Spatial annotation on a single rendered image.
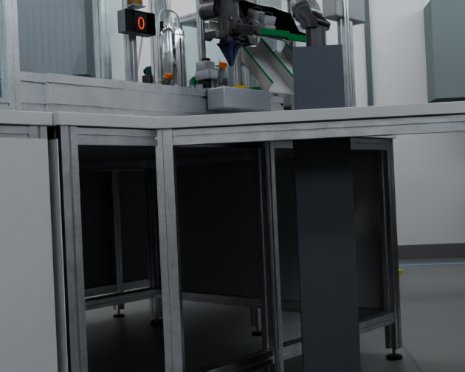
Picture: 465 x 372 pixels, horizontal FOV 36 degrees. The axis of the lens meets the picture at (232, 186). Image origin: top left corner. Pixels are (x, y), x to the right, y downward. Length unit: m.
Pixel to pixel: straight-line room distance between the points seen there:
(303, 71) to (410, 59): 4.29
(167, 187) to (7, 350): 0.56
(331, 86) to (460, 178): 4.32
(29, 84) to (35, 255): 0.40
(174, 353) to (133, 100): 0.66
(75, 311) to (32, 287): 0.12
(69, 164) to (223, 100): 0.56
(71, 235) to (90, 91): 0.37
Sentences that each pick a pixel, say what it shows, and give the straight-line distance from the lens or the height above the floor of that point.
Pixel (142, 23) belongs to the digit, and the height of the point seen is 1.20.
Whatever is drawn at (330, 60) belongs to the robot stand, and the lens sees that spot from 2.05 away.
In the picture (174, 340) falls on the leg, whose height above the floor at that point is 0.29.
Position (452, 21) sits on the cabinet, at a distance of 6.10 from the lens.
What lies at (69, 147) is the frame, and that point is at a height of 0.78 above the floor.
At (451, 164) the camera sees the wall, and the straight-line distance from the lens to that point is 6.28.
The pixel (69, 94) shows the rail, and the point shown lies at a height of 0.91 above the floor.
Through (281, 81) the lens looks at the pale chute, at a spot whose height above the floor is 1.04.
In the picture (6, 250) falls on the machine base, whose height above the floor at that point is 0.56.
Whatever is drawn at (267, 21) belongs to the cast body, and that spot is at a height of 1.24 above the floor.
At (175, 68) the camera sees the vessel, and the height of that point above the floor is 1.22.
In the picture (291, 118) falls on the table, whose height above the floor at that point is 0.84.
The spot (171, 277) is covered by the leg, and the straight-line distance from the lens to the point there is 1.85.
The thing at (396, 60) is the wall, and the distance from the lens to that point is 6.29.
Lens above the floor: 0.67
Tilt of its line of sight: level
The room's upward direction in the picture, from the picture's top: 3 degrees counter-clockwise
